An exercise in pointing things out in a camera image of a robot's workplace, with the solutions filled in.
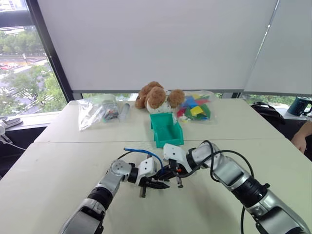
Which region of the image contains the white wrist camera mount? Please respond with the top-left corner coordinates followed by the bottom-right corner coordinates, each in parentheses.
top-left (162, 143), bottom-right (192, 174)
top-left (133, 157), bottom-right (156, 188)

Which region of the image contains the green plastic bin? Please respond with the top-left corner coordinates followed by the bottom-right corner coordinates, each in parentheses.
top-left (149, 112), bottom-right (185, 149)

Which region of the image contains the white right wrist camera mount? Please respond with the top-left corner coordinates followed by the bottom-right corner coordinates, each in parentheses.
top-left (162, 143), bottom-right (192, 174)

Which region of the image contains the clear bag of small parts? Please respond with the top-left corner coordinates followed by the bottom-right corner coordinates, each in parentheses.
top-left (78, 94), bottom-right (121, 132)

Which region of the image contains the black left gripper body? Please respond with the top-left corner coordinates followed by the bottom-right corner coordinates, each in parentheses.
top-left (140, 175), bottom-right (159, 190)

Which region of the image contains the white roller blind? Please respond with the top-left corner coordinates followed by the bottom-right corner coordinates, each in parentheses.
top-left (243, 0), bottom-right (312, 96)
top-left (36, 0), bottom-right (280, 95)

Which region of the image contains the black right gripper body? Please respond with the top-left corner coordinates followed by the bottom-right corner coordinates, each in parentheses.
top-left (166, 159), bottom-right (182, 179)

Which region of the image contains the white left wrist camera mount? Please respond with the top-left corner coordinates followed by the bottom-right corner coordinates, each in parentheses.
top-left (133, 157), bottom-right (156, 188)

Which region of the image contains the black bag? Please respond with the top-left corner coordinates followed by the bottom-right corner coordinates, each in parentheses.
top-left (251, 102), bottom-right (286, 125)

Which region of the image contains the grey cylinder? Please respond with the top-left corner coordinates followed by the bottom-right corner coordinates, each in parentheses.
top-left (118, 102), bottom-right (131, 122)

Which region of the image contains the black window frame post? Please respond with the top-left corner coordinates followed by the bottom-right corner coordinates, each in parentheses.
top-left (25, 0), bottom-right (74, 102)

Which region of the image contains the brown and white plush toy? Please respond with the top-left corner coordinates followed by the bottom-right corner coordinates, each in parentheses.
top-left (135, 81), bottom-right (185, 115)

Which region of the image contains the clear bag of coloured pieces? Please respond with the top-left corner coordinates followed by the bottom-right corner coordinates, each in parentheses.
top-left (175, 90), bottom-right (217, 125)

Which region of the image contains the dark teal mug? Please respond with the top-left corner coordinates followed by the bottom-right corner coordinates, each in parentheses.
top-left (287, 96), bottom-right (312, 117)

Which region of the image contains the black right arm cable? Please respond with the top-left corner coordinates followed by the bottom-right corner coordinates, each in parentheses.
top-left (180, 140), bottom-right (255, 234)

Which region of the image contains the blue cable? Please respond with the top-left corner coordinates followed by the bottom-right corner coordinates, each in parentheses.
top-left (123, 147), bottom-right (164, 171)

